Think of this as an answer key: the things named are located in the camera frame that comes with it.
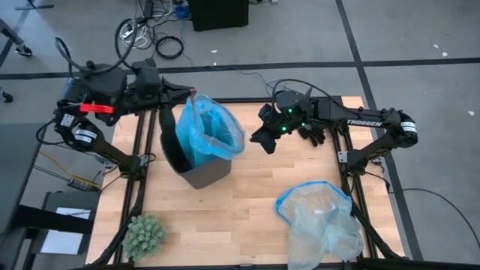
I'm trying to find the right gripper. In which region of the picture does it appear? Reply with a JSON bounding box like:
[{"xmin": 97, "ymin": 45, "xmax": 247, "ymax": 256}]
[{"xmin": 250, "ymin": 89, "xmax": 314, "ymax": 145}]

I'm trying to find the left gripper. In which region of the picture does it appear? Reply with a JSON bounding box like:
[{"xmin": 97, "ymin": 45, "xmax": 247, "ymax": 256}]
[{"xmin": 129, "ymin": 70, "xmax": 196, "ymax": 112}]

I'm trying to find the grey trash bin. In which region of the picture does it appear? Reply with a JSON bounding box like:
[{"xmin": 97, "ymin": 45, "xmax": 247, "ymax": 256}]
[{"xmin": 159, "ymin": 104, "xmax": 233, "ymax": 190}]

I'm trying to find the translucent blue-rimmed trash bag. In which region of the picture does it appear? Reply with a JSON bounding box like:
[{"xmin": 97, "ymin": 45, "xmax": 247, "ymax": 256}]
[{"xmin": 275, "ymin": 181, "xmax": 365, "ymax": 270}]

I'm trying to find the white power strip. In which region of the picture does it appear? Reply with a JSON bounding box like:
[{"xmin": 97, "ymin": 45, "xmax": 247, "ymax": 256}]
[{"xmin": 120, "ymin": 21, "xmax": 140, "ymax": 39}]

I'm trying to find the long red tape strip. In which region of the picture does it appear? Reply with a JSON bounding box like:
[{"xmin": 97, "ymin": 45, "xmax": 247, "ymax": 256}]
[{"xmin": 79, "ymin": 103, "xmax": 115, "ymax": 115}]

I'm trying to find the black power adapter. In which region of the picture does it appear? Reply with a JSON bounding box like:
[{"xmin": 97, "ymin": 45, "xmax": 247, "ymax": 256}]
[{"xmin": 142, "ymin": 0, "xmax": 155, "ymax": 20}]

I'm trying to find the black box cabinet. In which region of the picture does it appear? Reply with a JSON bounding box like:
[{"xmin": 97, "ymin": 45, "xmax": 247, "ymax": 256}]
[{"xmin": 187, "ymin": 0, "xmax": 250, "ymax": 32}]

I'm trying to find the small electronics board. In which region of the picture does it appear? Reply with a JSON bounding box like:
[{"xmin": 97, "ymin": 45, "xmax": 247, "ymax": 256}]
[{"xmin": 66, "ymin": 175, "xmax": 103, "ymax": 194}]

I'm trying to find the green artificial plant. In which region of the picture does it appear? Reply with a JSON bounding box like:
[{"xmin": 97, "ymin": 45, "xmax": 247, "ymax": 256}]
[{"xmin": 121, "ymin": 214, "xmax": 168, "ymax": 263}]

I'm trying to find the metal leg with caster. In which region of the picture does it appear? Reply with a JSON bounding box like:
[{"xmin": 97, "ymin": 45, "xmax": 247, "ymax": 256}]
[{"xmin": 0, "ymin": 16, "xmax": 34, "ymax": 58}]

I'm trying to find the black floor stand foot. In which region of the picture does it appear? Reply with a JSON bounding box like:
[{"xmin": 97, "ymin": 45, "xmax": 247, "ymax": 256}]
[{"xmin": 14, "ymin": 0, "xmax": 56, "ymax": 11}]

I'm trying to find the dark grey desk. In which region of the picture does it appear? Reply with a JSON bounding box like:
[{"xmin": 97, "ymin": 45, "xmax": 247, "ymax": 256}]
[{"xmin": 0, "ymin": 122, "xmax": 48, "ymax": 241}]

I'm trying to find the black bar stand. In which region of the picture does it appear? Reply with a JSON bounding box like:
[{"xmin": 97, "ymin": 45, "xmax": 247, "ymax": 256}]
[{"xmin": 14, "ymin": 204, "xmax": 95, "ymax": 236}]

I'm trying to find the white paper on base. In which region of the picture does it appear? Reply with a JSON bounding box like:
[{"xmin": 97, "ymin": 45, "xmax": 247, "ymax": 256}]
[{"xmin": 39, "ymin": 206, "xmax": 92, "ymax": 256}]

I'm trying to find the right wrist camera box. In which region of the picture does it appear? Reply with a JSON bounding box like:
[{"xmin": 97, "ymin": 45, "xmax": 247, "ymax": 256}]
[{"xmin": 262, "ymin": 135, "xmax": 281, "ymax": 155}]

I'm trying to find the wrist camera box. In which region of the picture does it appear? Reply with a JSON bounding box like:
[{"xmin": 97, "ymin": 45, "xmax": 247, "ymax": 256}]
[
  {"xmin": 131, "ymin": 58, "xmax": 158, "ymax": 75},
  {"xmin": 262, "ymin": 135, "xmax": 281, "ymax": 155}
]

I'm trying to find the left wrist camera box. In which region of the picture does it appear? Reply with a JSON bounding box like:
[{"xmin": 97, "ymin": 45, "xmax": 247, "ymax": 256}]
[{"xmin": 131, "ymin": 58, "xmax": 158, "ymax": 75}]

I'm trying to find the coiled black cable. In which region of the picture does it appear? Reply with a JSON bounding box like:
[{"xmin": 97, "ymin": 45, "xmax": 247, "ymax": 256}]
[{"xmin": 154, "ymin": 34, "xmax": 185, "ymax": 61}]

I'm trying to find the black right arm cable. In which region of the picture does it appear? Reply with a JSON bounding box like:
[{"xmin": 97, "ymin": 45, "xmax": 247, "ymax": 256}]
[{"xmin": 269, "ymin": 77, "xmax": 363, "ymax": 113}]

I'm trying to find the thin blue cable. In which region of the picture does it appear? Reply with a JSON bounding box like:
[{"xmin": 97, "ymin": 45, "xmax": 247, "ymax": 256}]
[{"xmin": 178, "ymin": 63, "xmax": 301, "ymax": 99}]

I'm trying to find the white cable bundle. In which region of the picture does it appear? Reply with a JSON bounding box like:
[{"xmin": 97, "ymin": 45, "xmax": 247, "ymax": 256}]
[{"xmin": 119, "ymin": 22, "xmax": 150, "ymax": 50}]

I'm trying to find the yellow cable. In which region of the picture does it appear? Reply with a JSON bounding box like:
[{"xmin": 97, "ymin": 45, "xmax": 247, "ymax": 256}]
[{"xmin": 37, "ymin": 149, "xmax": 102, "ymax": 188}]

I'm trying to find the grey base plate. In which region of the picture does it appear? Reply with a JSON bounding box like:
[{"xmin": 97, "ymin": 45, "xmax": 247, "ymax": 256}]
[{"xmin": 31, "ymin": 190, "xmax": 101, "ymax": 263}]

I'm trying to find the black floor cable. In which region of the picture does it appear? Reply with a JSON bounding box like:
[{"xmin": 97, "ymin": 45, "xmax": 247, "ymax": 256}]
[{"xmin": 388, "ymin": 187, "xmax": 480, "ymax": 251}]

